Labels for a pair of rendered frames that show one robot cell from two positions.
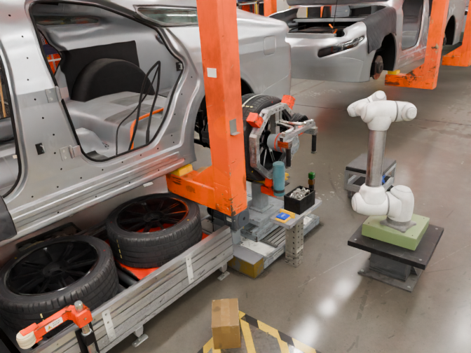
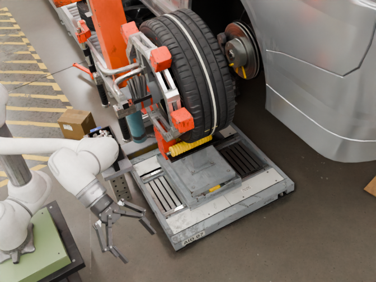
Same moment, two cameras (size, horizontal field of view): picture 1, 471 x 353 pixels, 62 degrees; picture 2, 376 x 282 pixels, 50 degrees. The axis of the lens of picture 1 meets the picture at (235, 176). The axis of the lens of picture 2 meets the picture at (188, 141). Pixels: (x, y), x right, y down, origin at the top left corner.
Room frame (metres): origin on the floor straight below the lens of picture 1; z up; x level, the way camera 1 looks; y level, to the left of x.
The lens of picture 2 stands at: (3.70, -1.82, 2.00)
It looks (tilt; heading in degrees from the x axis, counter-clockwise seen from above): 41 degrees down; 117
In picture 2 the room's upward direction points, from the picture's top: 10 degrees counter-clockwise
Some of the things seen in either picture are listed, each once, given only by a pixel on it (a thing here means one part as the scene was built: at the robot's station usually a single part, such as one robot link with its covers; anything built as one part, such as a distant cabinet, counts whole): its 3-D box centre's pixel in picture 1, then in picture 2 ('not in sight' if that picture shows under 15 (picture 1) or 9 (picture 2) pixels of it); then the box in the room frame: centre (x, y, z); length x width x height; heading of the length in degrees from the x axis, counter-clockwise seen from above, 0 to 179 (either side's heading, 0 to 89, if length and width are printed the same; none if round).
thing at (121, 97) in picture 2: (296, 117); (131, 76); (2.77, -0.48, 1.03); 0.19 x 0.18 x 0.11; 47
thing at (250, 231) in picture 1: (258, 218); (197, 169); (2.87, -0.17, 0.13); 0.50 x 0.36 x 0.10; 137
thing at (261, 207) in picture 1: (259, 197); (196, 151); (2.90, -0.19, 0.32); 0.40 x 0.30 x 0.28; 137
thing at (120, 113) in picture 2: (310, 129); (125, 108); (2.77, -0.59, 0.93); 0.09 x 0.05 x 0.05; 47
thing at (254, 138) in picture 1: (275, 141); (154, 89); (2.78, -0.32, 0.85); 0.54 x 0.07 x 0.54; 137
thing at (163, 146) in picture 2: (272, 183); (172, 139); (2.81, -0.29, 0.48); 0.16 x 0.12 x 0.17; 47
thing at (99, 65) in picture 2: (280, 124); (117, 58); (2.63, -0.34, 1.03); 0.19 x 0.18 x 0.11; 47
